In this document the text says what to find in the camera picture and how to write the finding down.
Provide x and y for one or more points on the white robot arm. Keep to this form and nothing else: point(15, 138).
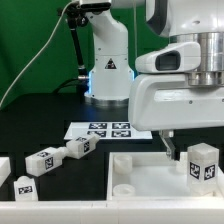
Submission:
point(200, 21)

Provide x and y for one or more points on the white left fence block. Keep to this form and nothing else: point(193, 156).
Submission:
point(5, 169)

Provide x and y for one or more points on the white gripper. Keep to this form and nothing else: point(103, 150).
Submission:
point(166, 102)

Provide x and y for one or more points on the white marker sheet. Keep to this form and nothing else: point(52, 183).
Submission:
point(107, 130)

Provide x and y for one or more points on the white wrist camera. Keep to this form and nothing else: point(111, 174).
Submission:
point(174, 58)

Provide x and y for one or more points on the white front fence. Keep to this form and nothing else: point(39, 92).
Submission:
point(198, 211)

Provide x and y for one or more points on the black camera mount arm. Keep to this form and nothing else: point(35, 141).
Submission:
point(76, 17)

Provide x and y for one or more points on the black camera on mount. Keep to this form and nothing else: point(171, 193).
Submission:
point(95, 5)

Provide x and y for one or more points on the white square tabletop part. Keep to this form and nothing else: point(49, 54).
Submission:
point(151, 175)

